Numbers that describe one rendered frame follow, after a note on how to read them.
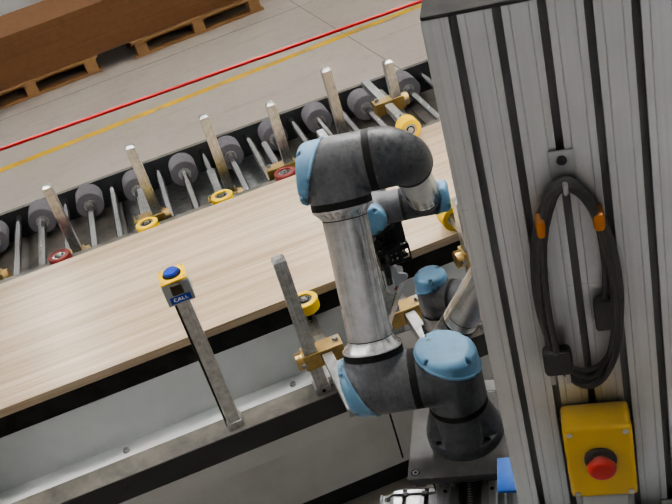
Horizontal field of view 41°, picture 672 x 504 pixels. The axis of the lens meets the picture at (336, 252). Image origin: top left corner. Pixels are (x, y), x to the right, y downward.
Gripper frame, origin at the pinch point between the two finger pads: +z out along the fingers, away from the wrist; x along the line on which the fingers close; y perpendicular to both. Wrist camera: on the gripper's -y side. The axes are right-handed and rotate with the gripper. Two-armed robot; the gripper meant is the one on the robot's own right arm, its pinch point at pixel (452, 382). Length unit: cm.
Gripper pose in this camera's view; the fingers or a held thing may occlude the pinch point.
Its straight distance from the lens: 227.8
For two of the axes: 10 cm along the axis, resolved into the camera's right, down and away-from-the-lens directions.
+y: 2.8, 4.7, -8.4
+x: 9.3, -3.5, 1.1
